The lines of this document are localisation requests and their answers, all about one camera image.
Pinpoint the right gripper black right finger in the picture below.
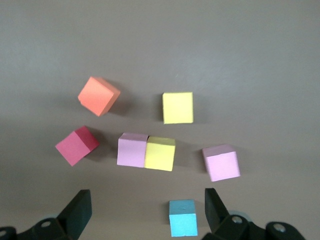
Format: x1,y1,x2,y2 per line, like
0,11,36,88
201,187,307,240

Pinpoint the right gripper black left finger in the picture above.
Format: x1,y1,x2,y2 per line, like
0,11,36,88
0,189,93,240

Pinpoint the red foam cube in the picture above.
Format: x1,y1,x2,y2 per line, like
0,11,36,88
54,125,101,167

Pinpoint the pink foam cube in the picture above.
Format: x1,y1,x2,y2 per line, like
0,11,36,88
116,132,150,169
201,143,241,183

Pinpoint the yellow foam cube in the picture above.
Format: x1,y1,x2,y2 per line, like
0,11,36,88
143,136,176,172
161,91,194,125

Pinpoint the orange foam cube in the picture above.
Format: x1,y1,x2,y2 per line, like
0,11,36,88
77,76,121,118

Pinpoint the cyan foam cube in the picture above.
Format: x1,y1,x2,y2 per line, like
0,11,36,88
168,199,199,238

